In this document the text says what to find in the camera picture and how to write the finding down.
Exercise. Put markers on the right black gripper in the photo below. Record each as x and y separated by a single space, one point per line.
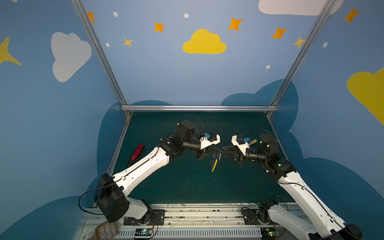
237 154

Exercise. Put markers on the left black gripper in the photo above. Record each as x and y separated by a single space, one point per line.
204 151

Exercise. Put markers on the large keyring with yellow grip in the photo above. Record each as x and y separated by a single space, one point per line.
214 163

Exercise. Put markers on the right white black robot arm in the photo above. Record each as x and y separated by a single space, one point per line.
323 223

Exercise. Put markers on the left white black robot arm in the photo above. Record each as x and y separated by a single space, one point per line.
112 194

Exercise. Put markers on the red spray bottle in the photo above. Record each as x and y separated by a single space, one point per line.
137 152

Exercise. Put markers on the right green circuit board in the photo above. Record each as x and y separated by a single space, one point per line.
268 234

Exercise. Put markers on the green circuit board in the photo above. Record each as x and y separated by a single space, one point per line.
268 234
146 232

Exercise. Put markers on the left green circuit board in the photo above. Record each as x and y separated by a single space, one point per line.
146 232

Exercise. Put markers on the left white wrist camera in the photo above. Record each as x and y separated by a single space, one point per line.
209 139

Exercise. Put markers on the right floor aluminium rail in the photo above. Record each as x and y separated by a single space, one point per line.
278 139

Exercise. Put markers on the floor aluminium rail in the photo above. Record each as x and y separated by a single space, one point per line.
118 148
278 139

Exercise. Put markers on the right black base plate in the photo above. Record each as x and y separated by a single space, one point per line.
255 216

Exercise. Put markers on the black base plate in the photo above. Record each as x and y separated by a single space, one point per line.
151 217
255 216

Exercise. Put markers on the aluminium mounting rail bed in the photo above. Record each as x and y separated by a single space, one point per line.
215 215

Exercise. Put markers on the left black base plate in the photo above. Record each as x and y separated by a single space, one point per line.
151 217

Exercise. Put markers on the left floor aluminium rail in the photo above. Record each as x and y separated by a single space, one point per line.
118 148

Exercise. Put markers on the back aluminium frame bar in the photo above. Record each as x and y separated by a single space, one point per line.
200 108

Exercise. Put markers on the white slotted cable duct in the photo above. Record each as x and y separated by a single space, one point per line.
188 234

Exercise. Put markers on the right aluminium frame post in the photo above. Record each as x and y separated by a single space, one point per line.
311 37

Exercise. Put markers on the aluminium frame post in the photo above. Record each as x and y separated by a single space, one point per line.
88 26
311 37

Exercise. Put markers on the left aluminium frame post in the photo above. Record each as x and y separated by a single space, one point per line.
88 26

